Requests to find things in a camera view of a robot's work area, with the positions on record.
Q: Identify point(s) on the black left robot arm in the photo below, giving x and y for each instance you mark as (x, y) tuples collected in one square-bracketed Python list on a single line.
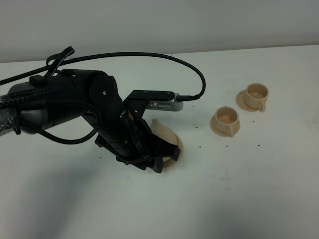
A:
[(42, 103)]

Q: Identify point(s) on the far beige teacup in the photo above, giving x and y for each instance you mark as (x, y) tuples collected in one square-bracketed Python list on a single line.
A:
[(256, 87)]

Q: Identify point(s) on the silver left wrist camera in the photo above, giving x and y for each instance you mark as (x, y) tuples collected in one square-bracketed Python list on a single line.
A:
[(163, 105)]

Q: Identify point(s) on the far beige cup saucer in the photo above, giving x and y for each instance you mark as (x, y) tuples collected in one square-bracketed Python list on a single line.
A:
[(240, 100)]

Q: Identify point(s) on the beige teapot saucer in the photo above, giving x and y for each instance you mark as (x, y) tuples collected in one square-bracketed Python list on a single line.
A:
[(169, 162)]

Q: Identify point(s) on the near beige teacup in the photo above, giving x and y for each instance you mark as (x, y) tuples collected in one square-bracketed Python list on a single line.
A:
[(224, 113)]

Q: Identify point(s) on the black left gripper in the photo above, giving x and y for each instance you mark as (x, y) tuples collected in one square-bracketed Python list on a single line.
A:
[(127, 139)]

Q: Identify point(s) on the near beige cup saucer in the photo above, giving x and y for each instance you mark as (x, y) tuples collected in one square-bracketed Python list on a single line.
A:
[(225, 129)]

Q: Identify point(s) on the beige cup saucer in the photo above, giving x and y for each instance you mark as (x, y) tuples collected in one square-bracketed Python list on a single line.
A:
[(225, 129), (240, 100)]

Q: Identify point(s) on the beige teacup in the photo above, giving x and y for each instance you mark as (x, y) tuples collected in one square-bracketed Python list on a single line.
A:
[(224, 113), (256, 87)]

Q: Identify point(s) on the beige teapot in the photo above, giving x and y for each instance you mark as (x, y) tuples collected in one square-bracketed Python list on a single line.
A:
[(169, 136)]

